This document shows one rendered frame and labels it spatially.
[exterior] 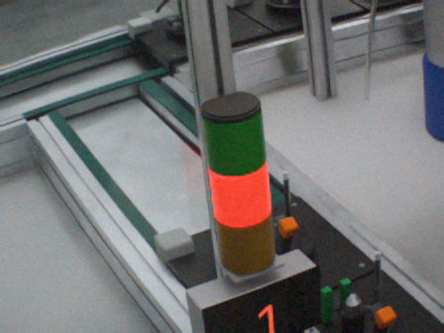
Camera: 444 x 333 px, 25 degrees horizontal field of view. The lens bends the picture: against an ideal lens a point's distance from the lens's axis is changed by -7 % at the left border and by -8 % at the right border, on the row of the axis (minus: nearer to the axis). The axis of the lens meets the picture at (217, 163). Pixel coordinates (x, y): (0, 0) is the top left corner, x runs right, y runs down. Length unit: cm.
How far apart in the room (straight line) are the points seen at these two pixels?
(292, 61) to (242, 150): 133
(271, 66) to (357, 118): 23
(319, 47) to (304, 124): 16
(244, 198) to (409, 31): 149
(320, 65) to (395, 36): 29
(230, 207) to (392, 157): 104
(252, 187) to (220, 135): 6
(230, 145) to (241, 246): 10
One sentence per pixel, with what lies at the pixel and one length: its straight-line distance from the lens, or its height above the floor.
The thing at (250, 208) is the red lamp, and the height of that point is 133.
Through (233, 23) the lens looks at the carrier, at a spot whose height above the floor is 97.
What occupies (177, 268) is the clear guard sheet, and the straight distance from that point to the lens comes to 96.
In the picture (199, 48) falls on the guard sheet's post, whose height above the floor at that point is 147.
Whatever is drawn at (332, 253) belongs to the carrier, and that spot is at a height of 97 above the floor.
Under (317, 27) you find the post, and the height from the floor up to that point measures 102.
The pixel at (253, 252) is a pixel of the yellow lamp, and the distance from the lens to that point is 92.
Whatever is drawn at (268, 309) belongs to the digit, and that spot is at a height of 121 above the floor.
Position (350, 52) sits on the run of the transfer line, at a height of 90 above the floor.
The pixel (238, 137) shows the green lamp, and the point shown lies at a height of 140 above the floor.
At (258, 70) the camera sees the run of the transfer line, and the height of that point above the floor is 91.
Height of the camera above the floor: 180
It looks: 29 degrees down
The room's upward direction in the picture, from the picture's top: 7 degrees counter-clockwise
